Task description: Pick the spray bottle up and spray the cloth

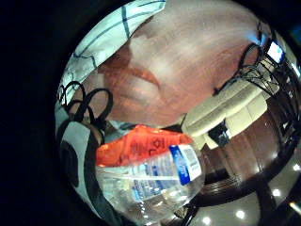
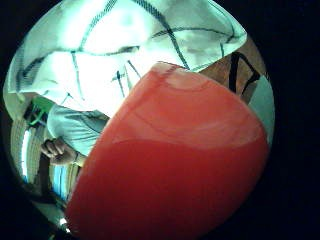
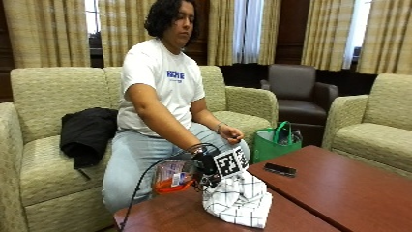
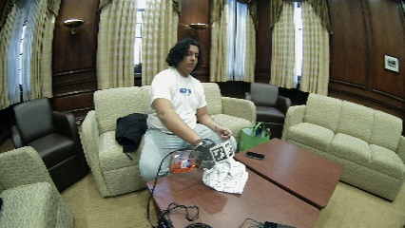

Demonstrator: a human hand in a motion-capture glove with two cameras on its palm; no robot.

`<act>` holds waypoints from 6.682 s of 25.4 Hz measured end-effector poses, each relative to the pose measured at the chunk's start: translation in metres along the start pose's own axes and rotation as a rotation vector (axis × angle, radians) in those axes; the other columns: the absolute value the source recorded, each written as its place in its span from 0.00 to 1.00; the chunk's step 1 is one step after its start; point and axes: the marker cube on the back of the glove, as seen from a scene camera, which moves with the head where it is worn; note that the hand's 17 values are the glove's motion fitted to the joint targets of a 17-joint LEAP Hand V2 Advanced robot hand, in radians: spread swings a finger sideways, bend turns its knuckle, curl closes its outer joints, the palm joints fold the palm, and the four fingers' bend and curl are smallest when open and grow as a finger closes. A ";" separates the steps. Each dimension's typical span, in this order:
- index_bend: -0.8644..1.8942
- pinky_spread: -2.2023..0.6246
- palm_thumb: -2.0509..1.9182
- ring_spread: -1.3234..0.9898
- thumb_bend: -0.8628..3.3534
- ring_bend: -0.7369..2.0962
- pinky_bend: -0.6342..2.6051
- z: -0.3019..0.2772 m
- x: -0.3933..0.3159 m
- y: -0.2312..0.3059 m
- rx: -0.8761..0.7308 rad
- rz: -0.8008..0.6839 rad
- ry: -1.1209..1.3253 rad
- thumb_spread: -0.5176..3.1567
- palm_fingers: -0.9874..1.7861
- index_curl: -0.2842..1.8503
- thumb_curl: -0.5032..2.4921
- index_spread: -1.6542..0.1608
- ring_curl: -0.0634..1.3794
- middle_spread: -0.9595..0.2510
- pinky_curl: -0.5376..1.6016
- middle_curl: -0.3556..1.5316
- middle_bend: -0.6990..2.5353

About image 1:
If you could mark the orange snack packet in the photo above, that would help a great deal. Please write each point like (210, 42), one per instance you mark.
(138, 147)

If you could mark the clear plastic water bottle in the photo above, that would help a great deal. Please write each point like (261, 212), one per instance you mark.
(150, 185)

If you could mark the dark cushion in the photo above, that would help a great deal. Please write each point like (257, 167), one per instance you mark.
(220, 133)

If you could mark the cream sofa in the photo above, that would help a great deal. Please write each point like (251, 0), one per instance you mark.
(232, 103)

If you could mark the lit screen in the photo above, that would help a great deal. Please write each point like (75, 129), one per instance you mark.
(276, 51)

